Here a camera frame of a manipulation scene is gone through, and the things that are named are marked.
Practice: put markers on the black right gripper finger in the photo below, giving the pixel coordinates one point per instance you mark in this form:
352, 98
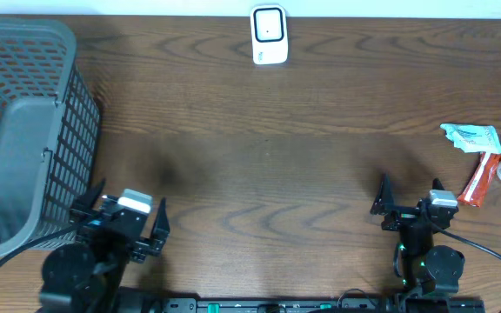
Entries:
384, 201
437, 185

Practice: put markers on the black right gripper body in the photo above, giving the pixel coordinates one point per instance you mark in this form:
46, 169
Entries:
402, 216

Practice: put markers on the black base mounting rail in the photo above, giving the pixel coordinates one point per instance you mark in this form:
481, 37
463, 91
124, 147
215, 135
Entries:
302, 305

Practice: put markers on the white barcode scanner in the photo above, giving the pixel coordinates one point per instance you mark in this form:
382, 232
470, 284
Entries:
269, 35

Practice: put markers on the red Top chocolate bar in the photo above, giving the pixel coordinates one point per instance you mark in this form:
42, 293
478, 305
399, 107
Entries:
477, 188

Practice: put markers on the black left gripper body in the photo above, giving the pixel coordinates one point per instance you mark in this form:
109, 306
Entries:
141, 249

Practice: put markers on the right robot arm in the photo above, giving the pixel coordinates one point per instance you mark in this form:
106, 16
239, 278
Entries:
431, 272

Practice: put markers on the grey plastic mesh basket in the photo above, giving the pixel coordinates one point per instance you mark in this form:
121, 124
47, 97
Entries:
49, 125

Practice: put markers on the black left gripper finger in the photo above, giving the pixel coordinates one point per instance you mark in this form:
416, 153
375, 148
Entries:
86, 201
161, 228

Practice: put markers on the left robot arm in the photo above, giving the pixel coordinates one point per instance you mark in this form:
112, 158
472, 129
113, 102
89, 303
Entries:
86, 275

